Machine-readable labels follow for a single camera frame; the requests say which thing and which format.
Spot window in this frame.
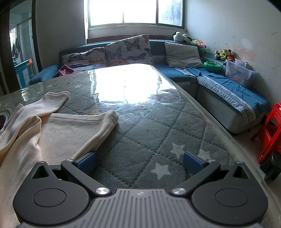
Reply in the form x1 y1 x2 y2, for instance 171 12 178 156
84 0 187 29

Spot pink cloth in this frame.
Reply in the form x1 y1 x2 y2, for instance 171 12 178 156
58 65 83 77

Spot dark wooden door frame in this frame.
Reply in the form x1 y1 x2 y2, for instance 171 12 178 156
0 0 43 96

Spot red plastic stool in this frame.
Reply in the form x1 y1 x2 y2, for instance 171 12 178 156
251 103 281 164

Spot clear plastic storage box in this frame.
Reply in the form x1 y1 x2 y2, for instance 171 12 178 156
223 58 258 88

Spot large butterfly print pillow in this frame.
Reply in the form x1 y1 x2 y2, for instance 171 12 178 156
105 34 155 66

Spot hanging dark clothes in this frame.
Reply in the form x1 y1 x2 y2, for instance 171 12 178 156
12 37 22 59

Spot green plush toy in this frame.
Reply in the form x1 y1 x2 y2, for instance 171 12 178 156
215 50 227 61

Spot green bowl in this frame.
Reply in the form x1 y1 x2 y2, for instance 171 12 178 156
203 62 223 72

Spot grey pillow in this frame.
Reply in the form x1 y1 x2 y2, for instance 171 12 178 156
164 42 204 68

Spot flat butterfly print cushion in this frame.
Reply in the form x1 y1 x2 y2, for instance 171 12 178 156
61 47 106 72

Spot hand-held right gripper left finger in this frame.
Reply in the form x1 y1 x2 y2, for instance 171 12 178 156
31 151 111 196

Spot cream long-sleeve shirt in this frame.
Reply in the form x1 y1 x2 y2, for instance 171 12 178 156
0 91 119 228

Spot black plastic object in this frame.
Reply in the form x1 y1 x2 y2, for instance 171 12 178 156
261 152 281 182

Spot blue cabinet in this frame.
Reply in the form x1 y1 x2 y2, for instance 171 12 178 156
14 59 35 89

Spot panda plush toy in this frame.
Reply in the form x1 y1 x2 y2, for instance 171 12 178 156
173 31 192 43

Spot blue corner sofa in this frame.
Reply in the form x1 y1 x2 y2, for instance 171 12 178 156
28 39 271 134

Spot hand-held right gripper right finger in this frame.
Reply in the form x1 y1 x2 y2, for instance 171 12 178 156
171 151 249 196

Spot grey quilted star table cover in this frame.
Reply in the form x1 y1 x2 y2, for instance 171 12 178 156
0 64 248 228

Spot blue sofa blanket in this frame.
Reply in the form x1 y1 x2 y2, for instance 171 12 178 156
176 66 271 125

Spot pink and green toy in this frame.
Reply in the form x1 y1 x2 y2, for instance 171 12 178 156
191 39 207 49

